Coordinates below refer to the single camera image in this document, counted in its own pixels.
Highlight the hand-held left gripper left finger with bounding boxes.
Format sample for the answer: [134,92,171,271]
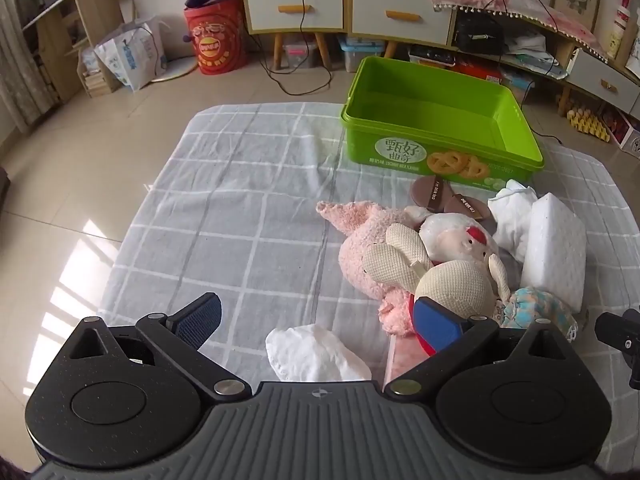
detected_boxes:
[66,292,253,403]

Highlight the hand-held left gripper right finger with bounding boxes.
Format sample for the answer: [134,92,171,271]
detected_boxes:
[382,296,577,403]

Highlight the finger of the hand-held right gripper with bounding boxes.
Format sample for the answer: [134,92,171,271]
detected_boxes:
[595,309,640,391]

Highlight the white sponge block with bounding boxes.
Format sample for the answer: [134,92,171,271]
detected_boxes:
[520,192,587,313]

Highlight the pink plush toy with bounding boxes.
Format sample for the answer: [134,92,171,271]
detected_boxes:
[316,200,436,337]

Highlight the white cloth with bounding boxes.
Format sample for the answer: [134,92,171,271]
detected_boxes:
[487,179,538,261]
[265,323,373,383]

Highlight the green plastic storage box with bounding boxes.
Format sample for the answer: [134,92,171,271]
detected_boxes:
[341,56,546,191]

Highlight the grey checked blanket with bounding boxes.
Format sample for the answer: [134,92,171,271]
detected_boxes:
[97,102,640,411]

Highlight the yellow egg tray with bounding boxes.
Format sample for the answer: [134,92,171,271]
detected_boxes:
[567,107,612,142]

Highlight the round white board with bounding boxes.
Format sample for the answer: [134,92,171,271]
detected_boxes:
[150,55,201,83]

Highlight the red cardboard box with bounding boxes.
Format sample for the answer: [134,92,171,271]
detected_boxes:
[452,57,506,85]

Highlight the white paper bag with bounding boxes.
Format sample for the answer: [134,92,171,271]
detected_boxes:
[95,17,167,93]

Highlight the red printed bucket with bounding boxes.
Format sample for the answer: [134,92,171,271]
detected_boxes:
[183,0,249,76]

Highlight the clear plastic storage bin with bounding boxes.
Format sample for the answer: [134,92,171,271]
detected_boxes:
[282,40,318,68]

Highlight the blue lidded plastic bin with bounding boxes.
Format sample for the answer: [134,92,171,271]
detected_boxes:
[337,35,386,73]

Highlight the black bag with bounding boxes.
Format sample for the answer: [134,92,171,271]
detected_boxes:
[455,12,506,53]

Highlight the beige curtain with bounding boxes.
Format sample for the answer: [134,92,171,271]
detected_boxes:
[0,0,56,133]

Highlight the wooden shelf unit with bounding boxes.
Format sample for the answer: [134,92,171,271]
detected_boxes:
[22,0,138,103]

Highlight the pink fringed tablecloth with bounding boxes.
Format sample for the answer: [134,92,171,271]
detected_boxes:
[425,0,608,63]

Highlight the white drawer with orange handle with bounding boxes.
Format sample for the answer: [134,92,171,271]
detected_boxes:
[351,0,453,46]
[567,50,640,111]
[245,0,346,33]

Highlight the black cable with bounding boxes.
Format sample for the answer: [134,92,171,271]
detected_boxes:
[265,0,333,96]

